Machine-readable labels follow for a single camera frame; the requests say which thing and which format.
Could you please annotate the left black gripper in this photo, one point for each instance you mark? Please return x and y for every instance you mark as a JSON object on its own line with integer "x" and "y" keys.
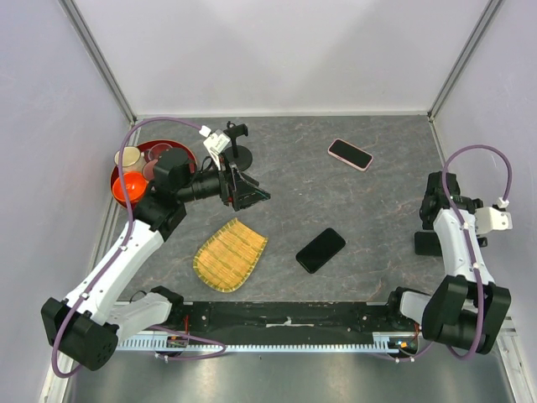
{"x": 234, "y": 192}

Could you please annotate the black smartphone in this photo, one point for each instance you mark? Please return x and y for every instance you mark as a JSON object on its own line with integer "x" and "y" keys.
{"x": 320, "y": 250}

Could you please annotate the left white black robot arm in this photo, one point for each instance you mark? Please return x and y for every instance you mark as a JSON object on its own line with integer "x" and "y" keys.
{"x": 86, "y": 325}

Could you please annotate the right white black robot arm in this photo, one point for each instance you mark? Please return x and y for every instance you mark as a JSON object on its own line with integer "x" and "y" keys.
{"x": 468, "y": 308}

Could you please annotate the black round-base clamp phone stand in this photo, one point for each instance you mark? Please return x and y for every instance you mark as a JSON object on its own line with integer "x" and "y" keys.
{"x": 237, "y": 154}

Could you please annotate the black folding phone stand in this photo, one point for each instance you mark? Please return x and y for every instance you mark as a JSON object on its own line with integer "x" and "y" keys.
{"x": 427, "y": 244}

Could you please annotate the woven bamboo tray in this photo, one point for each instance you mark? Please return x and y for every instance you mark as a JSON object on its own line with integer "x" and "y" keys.
{"x": 229, "y": 256}

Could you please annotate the dark red small saucer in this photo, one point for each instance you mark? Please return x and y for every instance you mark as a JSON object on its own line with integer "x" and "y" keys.
{"x": 148, "y": 170}

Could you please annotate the small red lidded dish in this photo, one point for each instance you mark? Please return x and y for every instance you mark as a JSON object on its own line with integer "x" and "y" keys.
{"x": 155, "y": 149}

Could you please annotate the pink case smartphone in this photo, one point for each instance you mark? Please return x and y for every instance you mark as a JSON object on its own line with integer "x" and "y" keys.
{"x": 350, "y": 155}

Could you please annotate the orange bowl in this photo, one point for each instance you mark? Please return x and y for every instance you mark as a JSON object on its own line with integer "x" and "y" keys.
{"x": 135, "y": 184}

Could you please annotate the red round lacquer tray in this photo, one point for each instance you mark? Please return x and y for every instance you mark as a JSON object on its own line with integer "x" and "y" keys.
{"x": 176, "y": 145}

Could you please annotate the beige cup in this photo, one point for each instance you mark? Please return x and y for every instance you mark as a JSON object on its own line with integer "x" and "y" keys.
{"x": 133, "y": 160}

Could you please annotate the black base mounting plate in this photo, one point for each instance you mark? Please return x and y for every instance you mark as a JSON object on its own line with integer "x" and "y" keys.
{"x": 285, "y": 322}

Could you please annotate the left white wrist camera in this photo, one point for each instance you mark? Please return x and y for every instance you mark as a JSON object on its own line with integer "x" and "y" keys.
{"x": 215, "y": 143}

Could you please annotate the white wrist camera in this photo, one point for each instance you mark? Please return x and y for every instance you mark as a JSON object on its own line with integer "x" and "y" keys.
{"x": 494, "y": 218}
{"x": 215, "y": 143}

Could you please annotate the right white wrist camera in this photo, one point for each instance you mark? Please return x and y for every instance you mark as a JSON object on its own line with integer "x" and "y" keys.
{"x": 494, "y": 218}

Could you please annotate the slotted cable duct rail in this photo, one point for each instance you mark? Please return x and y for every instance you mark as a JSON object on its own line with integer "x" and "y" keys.
{"x": 160, "y": 342}

